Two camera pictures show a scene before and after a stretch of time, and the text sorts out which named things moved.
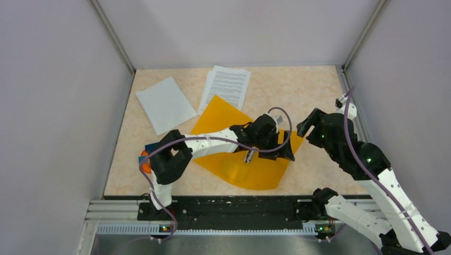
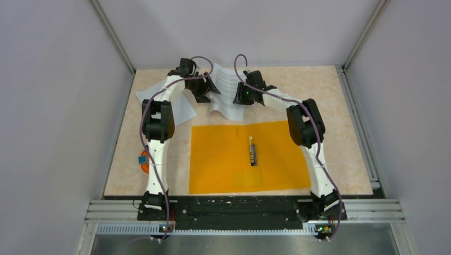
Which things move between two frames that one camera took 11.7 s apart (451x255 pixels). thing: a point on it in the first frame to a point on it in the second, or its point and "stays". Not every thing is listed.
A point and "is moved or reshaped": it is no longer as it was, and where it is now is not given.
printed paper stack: [230, 84] is moved or reshaped
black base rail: [235, 210] stays
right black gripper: [313, 119] to [240, 99]
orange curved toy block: [146, 166] stays
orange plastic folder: [256, 173] is moved or reshaped
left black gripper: [285, 152] to [206, 86]
